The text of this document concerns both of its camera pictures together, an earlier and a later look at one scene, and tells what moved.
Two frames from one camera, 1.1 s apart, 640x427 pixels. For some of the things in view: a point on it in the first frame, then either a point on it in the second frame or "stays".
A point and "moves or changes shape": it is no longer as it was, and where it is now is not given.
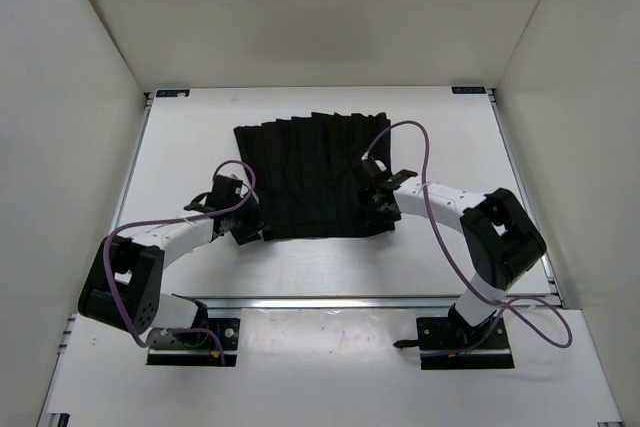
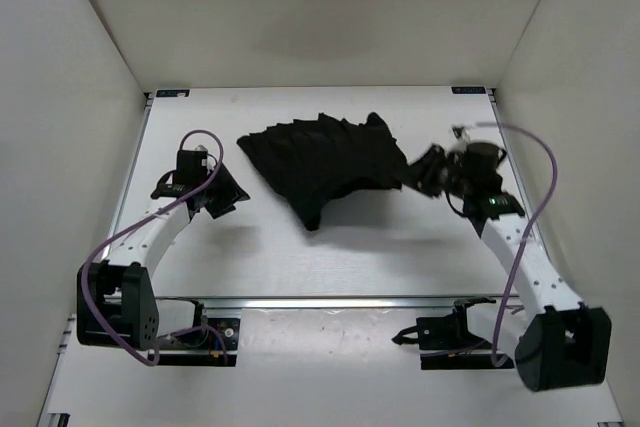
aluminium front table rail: [332, 302] stays
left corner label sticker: [172, 92] stays
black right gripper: [388, 217] to [418, 174]
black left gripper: [255, 224] to [233, 191]
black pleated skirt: [303, 171] moves or changes shape
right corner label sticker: [468, 90] stays
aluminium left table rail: [148, 98] stays
